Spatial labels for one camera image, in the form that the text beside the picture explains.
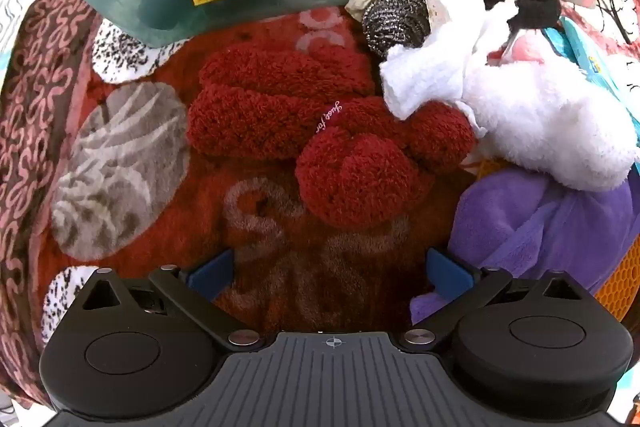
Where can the steel wool scrubber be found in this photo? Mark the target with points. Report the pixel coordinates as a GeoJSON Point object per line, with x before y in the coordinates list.
{"type": "Point", "coordinates": [395, 19]}

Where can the white fuzzy cloth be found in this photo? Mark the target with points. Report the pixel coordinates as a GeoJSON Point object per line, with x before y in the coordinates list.
{"type": "Point", "coordinates": [550, 122]}

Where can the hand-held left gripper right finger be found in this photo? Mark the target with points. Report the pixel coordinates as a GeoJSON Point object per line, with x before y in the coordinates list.
{"type": "Point", "coordinates": [450, 275]}

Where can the red printed blanket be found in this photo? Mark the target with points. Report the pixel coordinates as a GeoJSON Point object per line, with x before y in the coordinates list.
{"type": "Point", "coordinates": [150, 232]}

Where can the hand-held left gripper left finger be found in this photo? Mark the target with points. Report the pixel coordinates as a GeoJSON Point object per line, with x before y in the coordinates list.
{"type": "Point", "coordinates": [212, 273]}

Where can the blue packet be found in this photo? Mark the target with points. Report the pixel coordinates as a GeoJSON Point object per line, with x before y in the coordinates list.
{"type": "Point", "coordinates": [587, 54]}

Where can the purple fuzzy cloth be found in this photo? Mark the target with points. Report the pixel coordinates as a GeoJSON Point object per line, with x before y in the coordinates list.
{"type": "Point", "coordinates": [525, 227]}

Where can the red fuzzy sock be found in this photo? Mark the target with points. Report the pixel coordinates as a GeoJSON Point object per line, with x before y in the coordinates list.
{"type": "Point", "coordinates": [360, 182]}
{"type": "Point", "coordinates": [280, 67]}

